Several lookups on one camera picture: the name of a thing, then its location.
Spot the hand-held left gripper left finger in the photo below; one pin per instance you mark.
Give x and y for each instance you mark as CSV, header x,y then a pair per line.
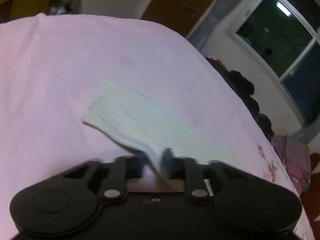
x,y
139,163

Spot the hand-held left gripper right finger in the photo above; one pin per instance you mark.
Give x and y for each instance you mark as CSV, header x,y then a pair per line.
x,y
167,160

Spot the small white cloth garment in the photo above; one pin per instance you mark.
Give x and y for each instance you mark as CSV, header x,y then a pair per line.
x,y
130,115

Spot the pile of dark clothes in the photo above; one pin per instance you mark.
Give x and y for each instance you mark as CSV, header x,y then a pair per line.
x,y
243,85

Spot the pile of colourful clothes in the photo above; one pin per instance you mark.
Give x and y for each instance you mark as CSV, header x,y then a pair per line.
x,y
295,160

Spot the pink floral bed sheet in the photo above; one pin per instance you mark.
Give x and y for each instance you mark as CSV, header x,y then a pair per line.
x,y
62,80

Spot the grey curtain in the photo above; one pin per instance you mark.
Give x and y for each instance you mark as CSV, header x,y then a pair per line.
x,y
220,12

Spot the brown wooden door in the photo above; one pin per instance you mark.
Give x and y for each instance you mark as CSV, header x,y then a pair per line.
x,y
180,2

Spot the white framed window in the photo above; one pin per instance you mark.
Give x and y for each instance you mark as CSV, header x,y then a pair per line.
x,y
280,30

